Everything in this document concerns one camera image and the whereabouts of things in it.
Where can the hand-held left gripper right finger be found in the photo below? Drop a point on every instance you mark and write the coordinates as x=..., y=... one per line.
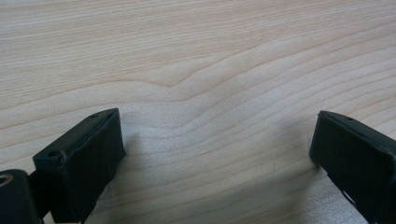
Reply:
x=358, y=158

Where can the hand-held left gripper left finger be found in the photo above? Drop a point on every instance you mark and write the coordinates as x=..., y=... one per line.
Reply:
x=84, y=165

